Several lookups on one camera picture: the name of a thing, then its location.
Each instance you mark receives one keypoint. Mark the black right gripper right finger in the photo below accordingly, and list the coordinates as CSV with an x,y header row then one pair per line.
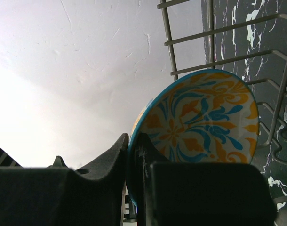
x,y
199,194

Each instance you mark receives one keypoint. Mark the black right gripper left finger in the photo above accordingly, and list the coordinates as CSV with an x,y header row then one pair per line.
x,y
57,195

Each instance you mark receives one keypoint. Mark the blue and yellow patterned bowl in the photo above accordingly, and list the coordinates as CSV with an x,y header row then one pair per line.
x,y
209,115

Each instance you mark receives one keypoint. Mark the grey wire dish rack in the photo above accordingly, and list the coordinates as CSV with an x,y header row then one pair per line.
x,y
249,39

